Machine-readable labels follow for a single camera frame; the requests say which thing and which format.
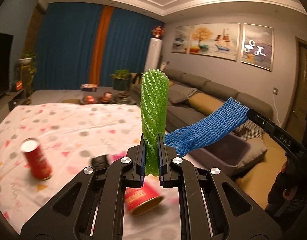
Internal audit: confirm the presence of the red flower decoration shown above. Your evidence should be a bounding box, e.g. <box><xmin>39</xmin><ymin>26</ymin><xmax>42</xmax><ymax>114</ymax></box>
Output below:
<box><xmin>151</xmin><ymin>25</ymin><xmax>165</xmax><ymax>40</ymax></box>

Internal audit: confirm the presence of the yellow sofa cushion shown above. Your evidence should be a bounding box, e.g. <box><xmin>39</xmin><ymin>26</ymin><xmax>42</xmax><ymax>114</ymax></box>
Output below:
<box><xmin>188</xmin><ymin>93</ymin><xmax>223</xmax><ymax>116</ymax></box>

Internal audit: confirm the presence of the red paper cup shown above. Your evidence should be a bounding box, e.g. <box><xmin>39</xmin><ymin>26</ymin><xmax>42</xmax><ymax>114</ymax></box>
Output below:
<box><xmin>125</xmin><ymin>183</ymin><xmax>164</xmax><ymax>216</ymax></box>

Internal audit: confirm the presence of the blue curtain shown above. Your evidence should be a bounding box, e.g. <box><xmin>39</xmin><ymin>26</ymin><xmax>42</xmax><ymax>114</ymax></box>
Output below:
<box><xmin>34</xmin><ymin>2</ymin><xmax>164</xmax><ymax>90</ymax></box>

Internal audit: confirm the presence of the black white patterned cushion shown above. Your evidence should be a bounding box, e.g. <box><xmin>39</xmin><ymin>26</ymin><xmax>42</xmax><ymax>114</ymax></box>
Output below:
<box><xmin>233</xmin><ymin>120</ymin><xmax>265</xmax><ymax>141</ymax></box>

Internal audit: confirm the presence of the orange curtain strip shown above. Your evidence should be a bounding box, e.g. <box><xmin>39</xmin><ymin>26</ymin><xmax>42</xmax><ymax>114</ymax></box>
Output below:
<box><xmin>89</xmin><ymin>5</ymin><xmax>114</xmax><ymax>85</ymax></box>

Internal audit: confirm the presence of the left landscape painting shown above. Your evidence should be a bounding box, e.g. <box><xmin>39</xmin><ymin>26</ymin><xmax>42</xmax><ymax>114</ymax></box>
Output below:
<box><xmin>171</xmin><ymin>25</ymin><xmax>192</xmax><ymax>54</ymax></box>

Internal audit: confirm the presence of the red cylindrical can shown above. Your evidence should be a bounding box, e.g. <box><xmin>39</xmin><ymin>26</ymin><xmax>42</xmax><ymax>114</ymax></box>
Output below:
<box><xmin>20</xmin><ymin>138</ymin><xmax>53</xmax><ymax>180</ymax></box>

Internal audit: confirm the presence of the black television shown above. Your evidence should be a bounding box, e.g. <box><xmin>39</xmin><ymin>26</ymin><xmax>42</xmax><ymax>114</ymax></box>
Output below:
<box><xmin>0</xmin><ymin>33</ymin><xmax>13</xmax><ymax>97</ymax></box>

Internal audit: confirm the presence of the plant on tall stand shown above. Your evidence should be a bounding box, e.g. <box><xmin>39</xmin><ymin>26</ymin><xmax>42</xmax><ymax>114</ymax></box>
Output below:
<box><xmin>18</xmin><ymin>51</ymin><xmax>37</xmax><ymax>98</ymax></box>

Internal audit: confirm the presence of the green foam net sleeve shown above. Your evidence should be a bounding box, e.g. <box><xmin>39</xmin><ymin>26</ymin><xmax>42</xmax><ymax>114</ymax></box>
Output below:
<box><xmin>140</xmin><ymin>69</ymin><xmax>169</xmax><ymax>176</ymax></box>

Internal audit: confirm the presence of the sailboat tree painting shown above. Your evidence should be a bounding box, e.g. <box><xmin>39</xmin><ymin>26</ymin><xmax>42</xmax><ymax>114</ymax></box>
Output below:
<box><xmin>189</xmin><ymin>23</ymin><xmax>241</xmax><ymax>61</ymax></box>

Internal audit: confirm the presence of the right landscape painting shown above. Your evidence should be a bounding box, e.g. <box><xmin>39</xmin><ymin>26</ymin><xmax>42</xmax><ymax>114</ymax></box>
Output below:
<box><xmin>241</xmin><ymin>23</ymin><xmax>274</xmax><ymax>72</ymax></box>

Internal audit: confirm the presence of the blue foam net sleeve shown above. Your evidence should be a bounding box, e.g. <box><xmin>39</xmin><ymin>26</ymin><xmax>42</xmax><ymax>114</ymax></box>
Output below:
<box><xmin>164</xmin><ymin>98</ymin><xmax>249</xmax><ymax>157</ymax></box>

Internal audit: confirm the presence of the landscape painting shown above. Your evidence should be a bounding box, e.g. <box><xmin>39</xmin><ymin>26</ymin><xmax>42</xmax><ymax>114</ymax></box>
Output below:
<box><xmin>171</xmin><ymin>25</ymin><xmax>192</xmax><ymax>54</ymax></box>
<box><xmin>241</xmin><ymin>23</ymin><xmax>274</xmax><ymax>72</ymax></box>

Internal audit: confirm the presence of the patterned white tablecloth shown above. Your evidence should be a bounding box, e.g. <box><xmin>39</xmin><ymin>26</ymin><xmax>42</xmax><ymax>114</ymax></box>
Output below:
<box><xmin>0</xmin><ymin>103</ymin><xmax>142</xmax><ymax>232</ymax></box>

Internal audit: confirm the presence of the grey cushion near bin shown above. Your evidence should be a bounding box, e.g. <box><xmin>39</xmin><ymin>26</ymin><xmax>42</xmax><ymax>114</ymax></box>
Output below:
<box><xmin>243</xmin><ymin>138</ymin><xmax>267</xmax><ymax>167</ymax></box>

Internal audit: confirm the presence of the white standing air conditioner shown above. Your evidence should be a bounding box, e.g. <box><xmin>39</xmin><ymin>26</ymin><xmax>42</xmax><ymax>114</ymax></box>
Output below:
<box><xmin>144</xmin><ymin>38</ymin><xmax>162</xmax><ymax>71</ymax></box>

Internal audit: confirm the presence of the grey sectional sofa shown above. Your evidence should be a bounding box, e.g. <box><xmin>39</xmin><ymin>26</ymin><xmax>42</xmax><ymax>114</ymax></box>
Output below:
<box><xmin>141</xmin><ymin>69</ymin><xmax>286</xmax><ymax>209</ymax></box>

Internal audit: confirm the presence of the dark grey trash bin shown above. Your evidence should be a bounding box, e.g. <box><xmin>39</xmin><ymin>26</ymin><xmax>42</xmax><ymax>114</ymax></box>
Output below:
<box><xmin>188</xmin><ymin>133</ymin><xmax>250</xmax><ymax>177</ymax></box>

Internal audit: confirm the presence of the potted green plant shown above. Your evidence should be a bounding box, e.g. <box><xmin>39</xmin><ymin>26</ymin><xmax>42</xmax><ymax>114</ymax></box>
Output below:
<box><xmin>111</xmin><ymin>69</ymin><xmax>131</xmax><ymax>91</ymax></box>

